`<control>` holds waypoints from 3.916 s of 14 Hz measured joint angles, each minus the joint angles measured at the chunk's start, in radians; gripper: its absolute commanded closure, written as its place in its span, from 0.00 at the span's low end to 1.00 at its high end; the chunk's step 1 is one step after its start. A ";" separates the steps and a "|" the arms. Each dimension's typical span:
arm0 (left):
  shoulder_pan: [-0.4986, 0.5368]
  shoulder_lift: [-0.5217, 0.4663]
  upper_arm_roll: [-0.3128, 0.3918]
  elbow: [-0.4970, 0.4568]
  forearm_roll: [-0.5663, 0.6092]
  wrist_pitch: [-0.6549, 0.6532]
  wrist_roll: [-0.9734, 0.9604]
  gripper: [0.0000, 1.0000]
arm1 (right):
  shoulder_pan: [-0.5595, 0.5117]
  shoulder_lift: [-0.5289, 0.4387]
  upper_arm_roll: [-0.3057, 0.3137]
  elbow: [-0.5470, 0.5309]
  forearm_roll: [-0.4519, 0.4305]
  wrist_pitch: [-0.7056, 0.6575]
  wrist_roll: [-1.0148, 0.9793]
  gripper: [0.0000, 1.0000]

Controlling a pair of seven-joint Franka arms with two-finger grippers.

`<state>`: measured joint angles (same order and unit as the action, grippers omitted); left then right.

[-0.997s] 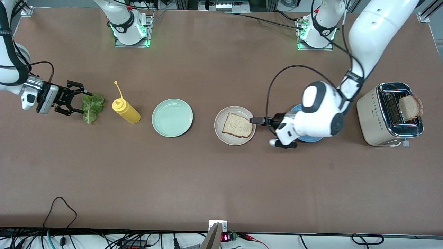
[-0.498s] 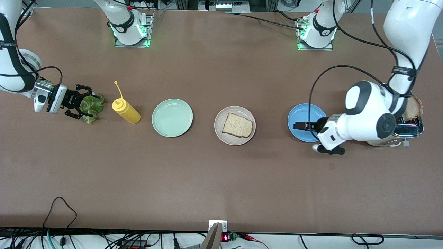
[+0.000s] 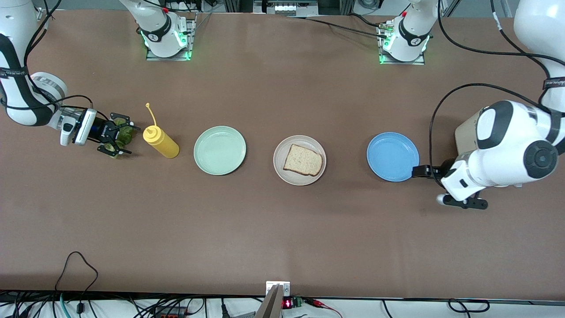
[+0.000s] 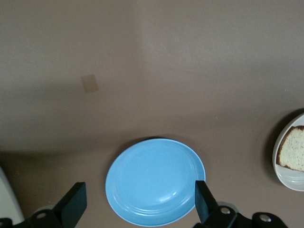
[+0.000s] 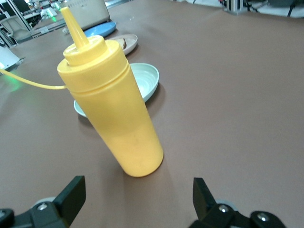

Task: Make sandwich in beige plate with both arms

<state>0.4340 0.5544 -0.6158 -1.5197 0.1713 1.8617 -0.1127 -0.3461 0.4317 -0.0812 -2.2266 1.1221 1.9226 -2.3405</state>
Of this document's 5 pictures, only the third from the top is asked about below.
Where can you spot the metal frame device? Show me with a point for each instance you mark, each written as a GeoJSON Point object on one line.
{"type": "Point", "coordinates": [284, 8]}

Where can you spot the small silver mounting bracket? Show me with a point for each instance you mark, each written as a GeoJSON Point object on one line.
{"type": "Point", "coordinates": [270, 287]}

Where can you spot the red display circuit board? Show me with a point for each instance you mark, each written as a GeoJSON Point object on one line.
{"type": "Point", "coordinates": [289, 304]}

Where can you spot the yellow squeeze bottle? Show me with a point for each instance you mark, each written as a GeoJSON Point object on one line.
{"type": "Point", "coordinates": [163, 143]}

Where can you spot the green lettuce leaf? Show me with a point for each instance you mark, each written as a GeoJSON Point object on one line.
{"type": "Point", "coordinates": [126, 136]}

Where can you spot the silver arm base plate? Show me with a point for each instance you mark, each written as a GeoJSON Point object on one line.
{"type": "Point", "coordinates": [401, 62]}
{"type": "Point", "coordinates": [167, 58]}

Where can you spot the blue plate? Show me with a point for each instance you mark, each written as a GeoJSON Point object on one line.
{"type": "Point", "coordinates": [393, 157]}

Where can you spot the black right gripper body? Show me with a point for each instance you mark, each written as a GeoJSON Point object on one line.
{"type": "Point", "coordinates": [98, 130]}

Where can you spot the pale green plate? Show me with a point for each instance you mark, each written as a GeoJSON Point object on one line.
{"type": "Point", "coordinates": [220, 151]}

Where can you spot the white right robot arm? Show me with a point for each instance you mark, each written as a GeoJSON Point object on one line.
{"type": "Point", "coordinates": [17, 106]}

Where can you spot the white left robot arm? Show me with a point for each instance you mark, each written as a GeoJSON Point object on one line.
{"type": "Point", "coordinates": [507, 145]}

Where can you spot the light bread slice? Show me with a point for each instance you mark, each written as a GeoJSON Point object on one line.
{"type": "Point", "coordinates": [304, 161]}

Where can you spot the beige chrome toaster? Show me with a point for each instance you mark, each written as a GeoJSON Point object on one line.
{"type": "Point", "coordinates": [463, 134]}

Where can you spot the grey metal bar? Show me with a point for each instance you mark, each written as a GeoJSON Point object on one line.
{"type": "Point", "coordinates": [270, 307]}

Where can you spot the beige plate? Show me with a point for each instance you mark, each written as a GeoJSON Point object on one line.
{"type": "Point", "coordinates": [279, 154]}

